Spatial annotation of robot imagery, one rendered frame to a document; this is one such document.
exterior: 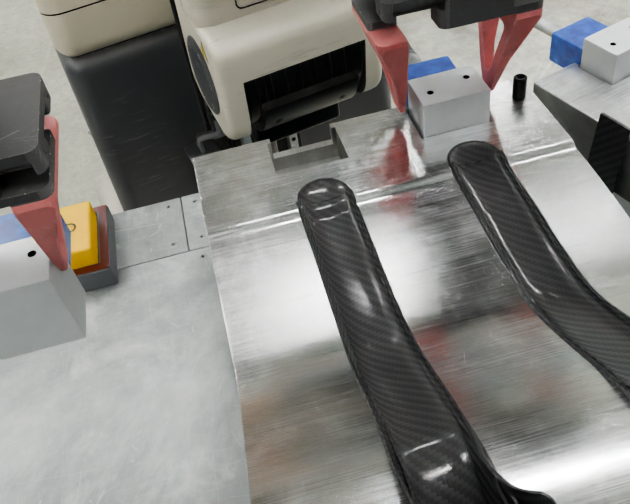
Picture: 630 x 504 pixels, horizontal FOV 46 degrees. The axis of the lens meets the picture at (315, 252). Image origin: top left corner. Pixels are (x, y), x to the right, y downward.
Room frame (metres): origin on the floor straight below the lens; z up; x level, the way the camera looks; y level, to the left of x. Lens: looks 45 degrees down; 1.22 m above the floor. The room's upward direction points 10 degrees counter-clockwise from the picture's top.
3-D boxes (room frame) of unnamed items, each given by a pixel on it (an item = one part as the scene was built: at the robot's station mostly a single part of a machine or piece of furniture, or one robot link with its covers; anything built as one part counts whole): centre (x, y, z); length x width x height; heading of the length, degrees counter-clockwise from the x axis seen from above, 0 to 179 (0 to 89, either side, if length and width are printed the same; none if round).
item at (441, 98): (0.49, -0.11, 0.89); 0.13 x 0.05 x 0.05; 6
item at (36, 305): (0.34, 0.17, 0.93); 0.13 x 0.05 x 0.05; 5
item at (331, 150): (0.44, -0.01, 0.87); 0.05 x 0.05 x 0.04; 6
